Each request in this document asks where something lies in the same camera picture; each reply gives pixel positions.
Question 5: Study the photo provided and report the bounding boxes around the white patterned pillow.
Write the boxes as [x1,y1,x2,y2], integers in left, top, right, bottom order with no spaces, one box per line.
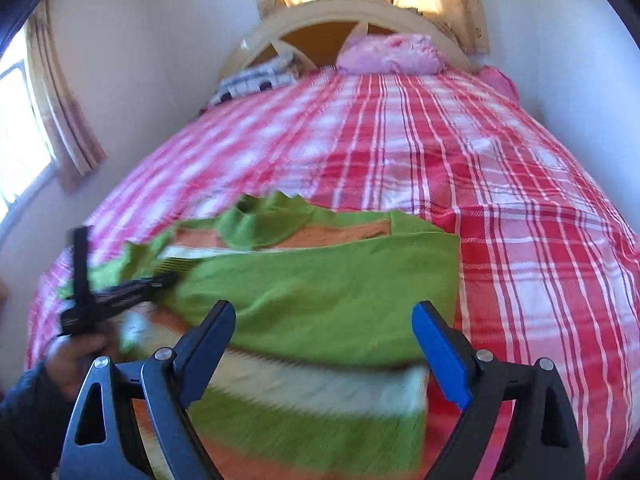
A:
[206,53,300,107]

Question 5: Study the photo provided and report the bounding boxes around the pink floral pillow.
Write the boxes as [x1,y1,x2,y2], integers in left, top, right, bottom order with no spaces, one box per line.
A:
[335,34,449,75]

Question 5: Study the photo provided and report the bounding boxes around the pink cloth beside bed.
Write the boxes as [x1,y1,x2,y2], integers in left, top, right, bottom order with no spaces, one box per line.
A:
[475,65,520,104]

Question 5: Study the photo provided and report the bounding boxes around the left side window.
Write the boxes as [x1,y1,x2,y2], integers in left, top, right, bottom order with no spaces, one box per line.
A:
[0,30,53,224]

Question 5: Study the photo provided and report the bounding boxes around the person's left hand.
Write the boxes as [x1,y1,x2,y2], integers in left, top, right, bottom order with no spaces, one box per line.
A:
[46,322,122,401]

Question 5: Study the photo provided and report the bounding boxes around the green striped knit sweater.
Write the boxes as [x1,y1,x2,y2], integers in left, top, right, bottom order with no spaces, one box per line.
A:
[89,193,460,479]

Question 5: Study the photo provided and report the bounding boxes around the red white plaid bedspread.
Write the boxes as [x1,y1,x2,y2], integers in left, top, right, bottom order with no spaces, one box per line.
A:
[24,66,640,480]

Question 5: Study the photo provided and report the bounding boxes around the beige curtain left window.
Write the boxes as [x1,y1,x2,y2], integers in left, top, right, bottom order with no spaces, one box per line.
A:
[25,0,106,193]

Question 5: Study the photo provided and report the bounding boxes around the cream wooden headboard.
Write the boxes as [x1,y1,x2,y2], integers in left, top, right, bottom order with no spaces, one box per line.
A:
[218,0,472,79]

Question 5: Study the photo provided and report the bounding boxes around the dark blue sleeve forearm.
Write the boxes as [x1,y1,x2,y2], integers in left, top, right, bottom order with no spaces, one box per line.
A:
[1,361,74,479]

